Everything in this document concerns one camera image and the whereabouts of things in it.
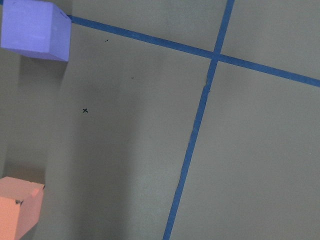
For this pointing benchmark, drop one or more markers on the purple foam block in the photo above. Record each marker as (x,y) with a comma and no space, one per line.
(36,29)

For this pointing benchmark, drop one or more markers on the orange foam block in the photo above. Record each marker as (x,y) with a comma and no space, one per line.
(20,206)

